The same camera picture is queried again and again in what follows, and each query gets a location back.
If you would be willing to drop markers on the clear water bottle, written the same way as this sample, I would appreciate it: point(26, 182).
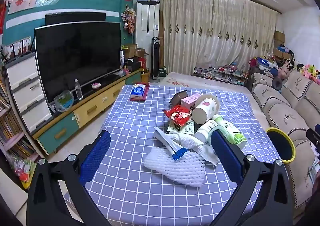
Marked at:
point(78, 91)

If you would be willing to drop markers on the white tissue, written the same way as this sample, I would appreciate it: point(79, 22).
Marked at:
point(206, 153)

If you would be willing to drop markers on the hanging flower decoration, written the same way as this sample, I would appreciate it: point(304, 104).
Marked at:
point(128, 19)

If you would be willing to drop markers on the photo frames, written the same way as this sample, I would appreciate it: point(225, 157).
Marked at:
point(18, 47)

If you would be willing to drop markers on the yellow rimmed black trash bin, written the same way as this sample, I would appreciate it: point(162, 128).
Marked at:
point(281, 146)

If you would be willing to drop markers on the beige sofa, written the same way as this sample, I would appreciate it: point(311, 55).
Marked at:
point(282, 106)

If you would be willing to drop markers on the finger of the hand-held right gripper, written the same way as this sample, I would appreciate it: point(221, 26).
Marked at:
point(313, 137)

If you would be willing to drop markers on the green and white box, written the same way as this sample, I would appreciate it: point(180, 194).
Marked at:
point(188, 127)

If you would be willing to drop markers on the white standing air conditioner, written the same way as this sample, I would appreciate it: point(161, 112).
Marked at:
point(146, 23)

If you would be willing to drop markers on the beige curtain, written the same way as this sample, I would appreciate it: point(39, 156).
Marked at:
point(212, 30)

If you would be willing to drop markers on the open cardboard boxes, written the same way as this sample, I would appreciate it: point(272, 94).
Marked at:
point(133, 50)

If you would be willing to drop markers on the black monitor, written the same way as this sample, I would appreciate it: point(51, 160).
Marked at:
point(75, 17)

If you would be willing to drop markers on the small white foam net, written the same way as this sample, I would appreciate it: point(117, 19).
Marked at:
point(188, 141)

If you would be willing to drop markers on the yellow and teal TV cabinet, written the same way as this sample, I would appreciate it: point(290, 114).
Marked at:
point(87, 111)

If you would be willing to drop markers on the green label bottle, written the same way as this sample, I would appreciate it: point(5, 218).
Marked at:
point(231, 132)

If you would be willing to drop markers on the red tray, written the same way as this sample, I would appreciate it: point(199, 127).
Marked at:
point(146, 96)

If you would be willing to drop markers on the large black television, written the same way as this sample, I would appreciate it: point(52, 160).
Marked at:
point(77, 58)

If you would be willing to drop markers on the stack of cardboard boxes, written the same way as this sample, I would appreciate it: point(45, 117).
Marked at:
point(280, 40)

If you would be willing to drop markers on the floral floor mat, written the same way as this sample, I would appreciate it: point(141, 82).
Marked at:
point(190, 83)

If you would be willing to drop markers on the white paper cup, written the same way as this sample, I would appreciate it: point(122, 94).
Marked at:
point(205, 111)

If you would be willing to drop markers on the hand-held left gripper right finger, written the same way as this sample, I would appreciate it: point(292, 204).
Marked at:
point(223, 156)

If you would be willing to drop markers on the white plastic drawer unit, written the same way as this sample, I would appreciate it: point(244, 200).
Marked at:
point(27, 91)

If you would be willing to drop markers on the bookshelf with books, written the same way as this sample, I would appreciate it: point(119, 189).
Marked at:
point(12, 128)

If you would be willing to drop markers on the pink box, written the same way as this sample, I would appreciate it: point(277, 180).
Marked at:
point(190, 102)

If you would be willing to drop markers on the brown box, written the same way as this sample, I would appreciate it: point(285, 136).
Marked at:
point(178, 98)

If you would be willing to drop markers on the blue checked tablecloth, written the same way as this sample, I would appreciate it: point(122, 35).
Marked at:
point(125, 121)

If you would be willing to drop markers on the white bottle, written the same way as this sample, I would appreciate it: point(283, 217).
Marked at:
point(203, 131)

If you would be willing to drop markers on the pile of colourful packets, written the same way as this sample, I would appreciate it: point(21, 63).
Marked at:
point(25, 173)

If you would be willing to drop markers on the large white foam net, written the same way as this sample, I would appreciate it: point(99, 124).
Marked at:
point(172, 168)

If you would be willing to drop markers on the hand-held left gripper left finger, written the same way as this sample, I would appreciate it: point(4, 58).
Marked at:
point(96, 156)

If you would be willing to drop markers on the pile of plush toys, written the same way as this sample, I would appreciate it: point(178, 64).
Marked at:
point(303, 69)

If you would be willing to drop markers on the blue tissue pack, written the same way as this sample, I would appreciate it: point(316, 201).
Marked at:
point(138, 91)

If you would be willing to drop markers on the black tower fan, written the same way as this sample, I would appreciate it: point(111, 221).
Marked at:
point(156, 58)

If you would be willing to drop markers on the row of books and toys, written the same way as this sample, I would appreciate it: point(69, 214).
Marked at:
point(220, 73)

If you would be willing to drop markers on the red snack packet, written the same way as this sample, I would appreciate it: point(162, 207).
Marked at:
point(178, 115)

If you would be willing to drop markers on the blue and white wrapper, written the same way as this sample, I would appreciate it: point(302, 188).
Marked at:
point(166, 141)

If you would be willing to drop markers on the small pink item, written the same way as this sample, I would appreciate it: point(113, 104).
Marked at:
point(96, 85)

